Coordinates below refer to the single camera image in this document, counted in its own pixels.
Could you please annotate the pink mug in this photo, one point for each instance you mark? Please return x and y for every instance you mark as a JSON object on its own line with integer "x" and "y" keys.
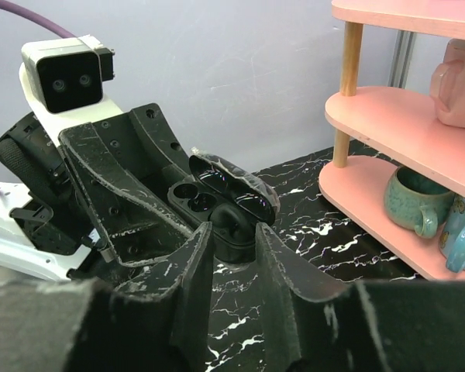
{"x": 455, "y": 85}

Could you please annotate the black marbled table mat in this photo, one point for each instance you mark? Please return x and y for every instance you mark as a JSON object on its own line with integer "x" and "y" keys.
{"x": 315, "y": 230}

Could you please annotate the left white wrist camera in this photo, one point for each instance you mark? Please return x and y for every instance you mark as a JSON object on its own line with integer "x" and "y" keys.
{"x": 62, "y": 81}

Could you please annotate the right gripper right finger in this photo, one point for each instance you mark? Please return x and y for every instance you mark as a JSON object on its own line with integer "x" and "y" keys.
{"x": 313, "y": 322}

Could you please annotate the green ceramic mug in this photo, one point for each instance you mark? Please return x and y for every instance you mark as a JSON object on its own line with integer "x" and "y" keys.
{"x": 417, "y": 203}

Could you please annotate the pink three-tier shelf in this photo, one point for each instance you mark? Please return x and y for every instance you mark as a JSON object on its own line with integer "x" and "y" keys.
{"x": 378, "y": 128}

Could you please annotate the black earbud charging case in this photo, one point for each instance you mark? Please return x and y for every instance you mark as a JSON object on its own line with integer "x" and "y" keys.
{"x": 229, "y": 197}

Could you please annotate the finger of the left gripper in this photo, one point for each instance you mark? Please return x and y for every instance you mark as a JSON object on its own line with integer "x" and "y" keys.
{"x": 120, "y": 209}
{"x": 167, "y": 157}

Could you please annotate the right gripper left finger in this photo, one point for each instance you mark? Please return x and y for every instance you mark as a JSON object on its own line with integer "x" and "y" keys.
{"x": 157, "y": 321}

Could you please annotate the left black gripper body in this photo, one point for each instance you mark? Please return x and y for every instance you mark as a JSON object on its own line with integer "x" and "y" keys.
{"x": 116, "y": 147}

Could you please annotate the teal ceramic mug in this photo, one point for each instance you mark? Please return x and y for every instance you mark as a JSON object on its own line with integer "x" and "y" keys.
{"x": 452, "y": 238}

